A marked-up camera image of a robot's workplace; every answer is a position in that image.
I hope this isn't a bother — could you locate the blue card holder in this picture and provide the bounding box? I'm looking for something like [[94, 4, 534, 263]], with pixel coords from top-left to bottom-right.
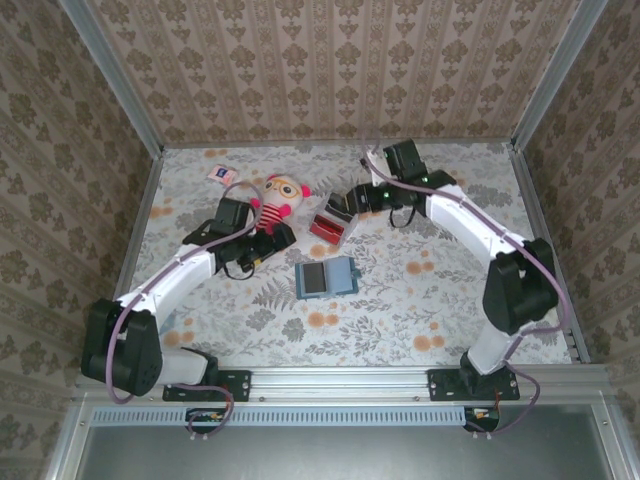
[[293, 257, 361, 302]]

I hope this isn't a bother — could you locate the black credit card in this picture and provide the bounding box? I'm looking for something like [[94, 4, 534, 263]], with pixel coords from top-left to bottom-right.
[[301, 263, 327, 296]]

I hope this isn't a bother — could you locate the red packet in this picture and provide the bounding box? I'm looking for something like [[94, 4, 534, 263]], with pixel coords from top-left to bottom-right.
[[308, 192, 361, 247]]

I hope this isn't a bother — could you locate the pink striped plush toy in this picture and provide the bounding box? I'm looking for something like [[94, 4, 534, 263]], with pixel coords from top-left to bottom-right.
[[248, 172, 312, 236]]

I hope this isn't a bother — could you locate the small pink tissue pack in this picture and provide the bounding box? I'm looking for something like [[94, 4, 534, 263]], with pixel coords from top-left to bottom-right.
[[207, 163, 239, 187]]

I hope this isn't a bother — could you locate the floral table cloth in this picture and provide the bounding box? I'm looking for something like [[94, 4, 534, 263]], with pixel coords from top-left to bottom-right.
[[107, 142, 576, 369]]

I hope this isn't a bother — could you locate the black wiring connector box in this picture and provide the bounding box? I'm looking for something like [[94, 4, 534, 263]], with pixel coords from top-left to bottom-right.
[[462, 405, 501, 434], [185, 407, 226, 434]]

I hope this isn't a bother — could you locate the grey metal panel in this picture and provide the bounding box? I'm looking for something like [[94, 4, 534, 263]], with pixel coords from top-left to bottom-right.
[[47, 403, 640, 480]]

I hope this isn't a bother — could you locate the aluminium back rail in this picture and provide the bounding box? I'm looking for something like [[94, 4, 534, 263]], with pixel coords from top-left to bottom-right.
[[160, 139, 516, 150]]

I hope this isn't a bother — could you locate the aluminium side rail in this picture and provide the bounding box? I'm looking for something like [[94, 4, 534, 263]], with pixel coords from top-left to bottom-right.
[[509, 144, 591, 364], [94, 147, 166, 369]]

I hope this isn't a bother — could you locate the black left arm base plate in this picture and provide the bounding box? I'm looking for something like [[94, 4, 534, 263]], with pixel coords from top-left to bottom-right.
[[163, 368, 252, 404]]

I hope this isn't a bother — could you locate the aluminium front rail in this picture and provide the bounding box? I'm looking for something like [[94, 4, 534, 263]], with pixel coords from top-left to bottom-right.
[[73, 363, 614, 401]]

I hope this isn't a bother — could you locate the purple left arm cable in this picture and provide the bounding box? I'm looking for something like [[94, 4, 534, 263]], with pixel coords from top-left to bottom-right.
[[106, 180, 264, 444]]

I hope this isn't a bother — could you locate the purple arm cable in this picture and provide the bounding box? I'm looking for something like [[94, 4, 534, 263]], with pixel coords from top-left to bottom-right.
[[106, 180, 264, 444], [360, 127, 571, 441]]

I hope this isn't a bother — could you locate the aluminium frame post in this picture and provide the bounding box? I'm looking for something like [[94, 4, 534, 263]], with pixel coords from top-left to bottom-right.
[[58, 0, 166, 156], [509, 0, 609, 151]]

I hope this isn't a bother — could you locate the slotted grey cable duct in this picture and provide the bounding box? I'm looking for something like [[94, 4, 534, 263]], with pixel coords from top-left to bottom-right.
[[91, 405, 465, 427]]

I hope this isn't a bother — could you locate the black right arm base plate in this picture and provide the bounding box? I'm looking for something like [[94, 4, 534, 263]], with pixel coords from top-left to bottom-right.
[[426, 368, 521, 403]]

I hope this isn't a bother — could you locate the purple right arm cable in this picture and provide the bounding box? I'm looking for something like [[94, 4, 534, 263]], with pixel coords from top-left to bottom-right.
[[360, 127, 571, 441]]

